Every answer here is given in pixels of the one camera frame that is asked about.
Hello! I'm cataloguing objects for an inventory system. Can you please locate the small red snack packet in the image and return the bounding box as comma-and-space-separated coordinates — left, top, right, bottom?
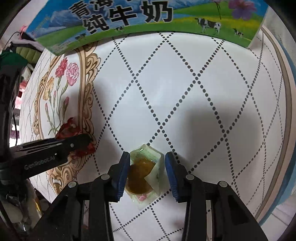
55, 116, 96, 160

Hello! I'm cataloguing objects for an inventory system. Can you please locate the cardboard milk carton box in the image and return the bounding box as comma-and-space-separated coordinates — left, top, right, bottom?
26, 0, 268, 55

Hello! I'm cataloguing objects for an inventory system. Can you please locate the pile of clothes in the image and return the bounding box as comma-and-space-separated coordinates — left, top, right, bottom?
1, 26, 45, 105

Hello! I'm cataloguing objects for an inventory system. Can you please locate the yellow jelly cup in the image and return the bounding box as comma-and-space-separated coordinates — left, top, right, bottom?
125, 144, 164, 210

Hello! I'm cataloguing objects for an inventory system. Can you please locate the white patterned tablecloth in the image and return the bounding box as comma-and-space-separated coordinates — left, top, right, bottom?
18, 25, 295, 241

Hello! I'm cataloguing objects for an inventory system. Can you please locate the blue bed blanket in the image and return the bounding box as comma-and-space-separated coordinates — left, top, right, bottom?
255, 26, 295, 225

